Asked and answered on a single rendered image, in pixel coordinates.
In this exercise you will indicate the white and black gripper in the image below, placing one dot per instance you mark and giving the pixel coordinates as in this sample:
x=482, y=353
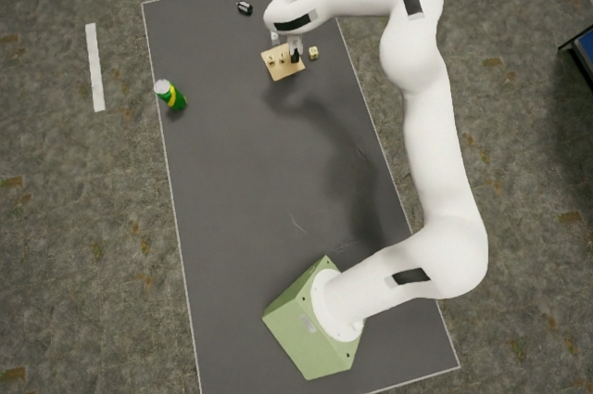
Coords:
x=295, y=46

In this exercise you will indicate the beige square mat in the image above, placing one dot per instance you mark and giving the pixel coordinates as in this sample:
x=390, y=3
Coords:
x=279, y=71

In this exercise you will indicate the green drink can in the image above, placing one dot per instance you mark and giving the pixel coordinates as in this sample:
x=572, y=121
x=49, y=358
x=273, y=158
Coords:
x=170, y=94

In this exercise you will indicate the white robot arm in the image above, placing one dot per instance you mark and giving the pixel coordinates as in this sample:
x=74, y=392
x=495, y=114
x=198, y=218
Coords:
x=448, y=257

